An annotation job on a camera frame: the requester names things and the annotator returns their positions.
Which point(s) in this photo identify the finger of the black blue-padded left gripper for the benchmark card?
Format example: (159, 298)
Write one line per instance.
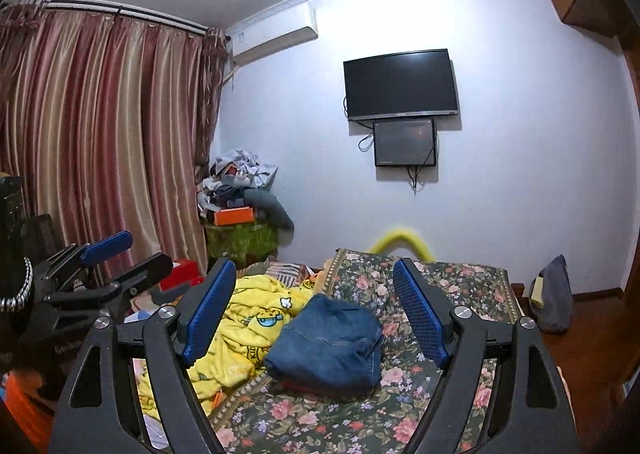
(77, 257)

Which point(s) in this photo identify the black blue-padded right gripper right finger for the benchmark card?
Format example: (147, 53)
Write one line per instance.
(528, 409)

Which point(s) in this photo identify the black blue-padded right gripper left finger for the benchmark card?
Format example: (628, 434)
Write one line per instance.
(99, 410)

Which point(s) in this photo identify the blue denim jacket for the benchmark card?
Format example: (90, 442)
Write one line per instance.
(330, 344)

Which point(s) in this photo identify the grey patterned clothes pile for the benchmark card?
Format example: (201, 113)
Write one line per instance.
(232, 174)

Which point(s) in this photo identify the red box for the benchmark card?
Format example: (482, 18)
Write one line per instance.
(184, 272)

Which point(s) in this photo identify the dark blue bag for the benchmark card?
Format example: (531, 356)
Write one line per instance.
(551, 299)

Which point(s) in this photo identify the striped maroon curtain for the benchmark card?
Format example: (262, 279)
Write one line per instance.
(108, 120)

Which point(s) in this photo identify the orange box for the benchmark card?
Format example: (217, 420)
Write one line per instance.
(234, 216)

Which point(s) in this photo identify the green floral storage box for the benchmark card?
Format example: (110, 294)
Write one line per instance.
(243, 244)

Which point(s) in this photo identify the dark floral bedspread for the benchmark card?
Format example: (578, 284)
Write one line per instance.
(261, 417)

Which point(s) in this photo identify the yellow cartoon fleece blanket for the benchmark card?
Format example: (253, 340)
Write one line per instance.
(259, 307)

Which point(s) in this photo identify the red garment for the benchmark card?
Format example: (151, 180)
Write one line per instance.
(294, 387)

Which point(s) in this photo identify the dark grey neck pillow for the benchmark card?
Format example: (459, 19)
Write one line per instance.
(268, 209)

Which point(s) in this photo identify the yellow curved pillow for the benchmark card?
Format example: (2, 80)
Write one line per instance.
(403, 237)

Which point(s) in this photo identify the white air conditioner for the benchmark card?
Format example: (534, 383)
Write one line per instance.
(254, 39)

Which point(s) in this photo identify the small black wall monitor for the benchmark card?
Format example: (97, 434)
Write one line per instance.
(405, 142)

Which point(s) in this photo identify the black wall television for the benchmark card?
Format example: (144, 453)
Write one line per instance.
(406, 84)

